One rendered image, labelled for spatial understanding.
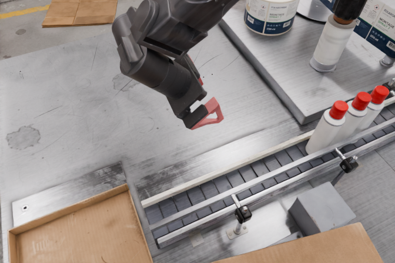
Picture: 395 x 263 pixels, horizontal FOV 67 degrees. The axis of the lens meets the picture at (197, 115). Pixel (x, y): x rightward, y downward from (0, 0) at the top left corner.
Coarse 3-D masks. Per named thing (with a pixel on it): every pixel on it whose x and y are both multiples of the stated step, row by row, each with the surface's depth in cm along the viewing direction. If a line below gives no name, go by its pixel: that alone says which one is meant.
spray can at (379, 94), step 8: (376, 88) 72; (384, 88) 72; (376, 96) 72; (384, 96) 71; (368, 104) 74; (376, 104) 74; (368, 112) 75; (376, 112) 74; (368, 120) 77; (360, 128) 80
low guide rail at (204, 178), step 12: (312, 132) 85; (288, 144) 82; (252, 156) 80; (264, 156) 81; (228, 168) 78; (192, 180) 76; (204, 180) 76; (168, 192) 74; (180, 192) 75; (144, 204) 72
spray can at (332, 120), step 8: (336, 104) 69; (344, 104) 69; (328, 112) 72; (336, 112) 69; (344, 112) 68; (320, 120) 74; (328, 120) 71; (336, 120) 71; (344, 120) 71; (320, 128) 75; (328, 128) 72; (336, 128) 72; (312, 136) 80; (320, 136) 76; (328, 136) 75; (312, 144) 80; (320, 144) 78; (328, 144) 78; (312, 152) 82
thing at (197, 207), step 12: (360, 132) 79; (372, 132) 80; (336, 144) 77; (312, 156) 75; (288, 168) 72; (252, 180) 71; (264, 180) 71; (228, 192) 69; (204, 204) 67; (180, 216) 65; (156, 228) 64
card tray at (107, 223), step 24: (120, 192) 82; (48, 216) 75; (72, 216) 78; (96, 216) 78; (120, 216) 78; (24, 240) 74; (48, 240) 74; (72, 240) 74; (96, 240) 74; (120, 240) 74; (144, 240) 74
